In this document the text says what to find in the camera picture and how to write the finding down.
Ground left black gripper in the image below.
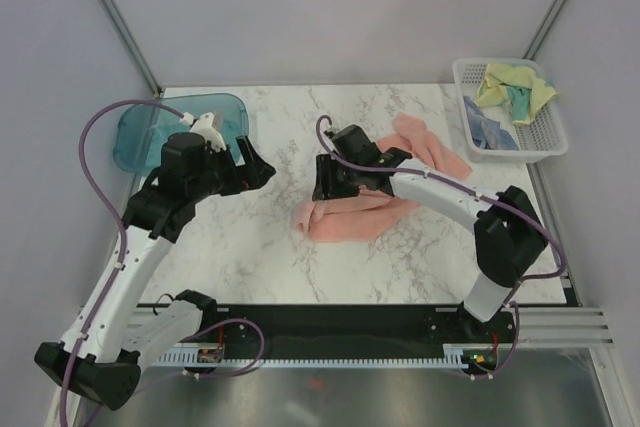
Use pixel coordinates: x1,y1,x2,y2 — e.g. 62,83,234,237
189,135,275,203

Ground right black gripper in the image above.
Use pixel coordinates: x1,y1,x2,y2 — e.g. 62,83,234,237
313,152,362,199

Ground pink towel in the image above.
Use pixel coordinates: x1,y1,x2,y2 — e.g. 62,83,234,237
294,113,472,243

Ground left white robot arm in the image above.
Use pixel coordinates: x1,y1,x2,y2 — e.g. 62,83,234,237
35,132,276,411

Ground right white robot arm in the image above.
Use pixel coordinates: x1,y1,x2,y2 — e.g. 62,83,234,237
313,125,549,341

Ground teal transparent plastic bin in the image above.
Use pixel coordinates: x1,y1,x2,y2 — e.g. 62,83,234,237
113,93,250,176

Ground blue cloth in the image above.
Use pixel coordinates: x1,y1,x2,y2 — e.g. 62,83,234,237
463,96,519,151

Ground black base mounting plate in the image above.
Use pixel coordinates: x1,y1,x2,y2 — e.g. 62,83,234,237
198,304,515,361

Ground yellow cloth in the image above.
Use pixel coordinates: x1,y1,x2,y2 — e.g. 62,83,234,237
475,63,557,125

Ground teal cloth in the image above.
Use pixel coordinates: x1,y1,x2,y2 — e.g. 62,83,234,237
506,86,531,125

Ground white perforated plastic basket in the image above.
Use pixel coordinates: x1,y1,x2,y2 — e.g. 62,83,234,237
452,58,568,164

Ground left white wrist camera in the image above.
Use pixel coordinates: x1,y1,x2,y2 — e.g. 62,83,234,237
180,112,227,152

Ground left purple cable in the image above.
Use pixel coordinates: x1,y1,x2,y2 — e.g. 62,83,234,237
58,99,265,427

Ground white slotted cable duct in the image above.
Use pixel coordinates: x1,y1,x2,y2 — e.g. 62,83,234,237
152,344,496,370

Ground right aluminium corner post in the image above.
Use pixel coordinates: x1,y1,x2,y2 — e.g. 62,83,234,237
519,0,599,61

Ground aluminium corner post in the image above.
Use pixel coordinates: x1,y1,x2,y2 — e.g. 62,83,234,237
519,0,599,61
98,0,163,98

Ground left aluminium corner post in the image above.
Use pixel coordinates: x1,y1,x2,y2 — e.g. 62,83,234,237
98,0,163,98

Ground aluminium extrusion rail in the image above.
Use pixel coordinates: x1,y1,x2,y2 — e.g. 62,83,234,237
74,304,616,348

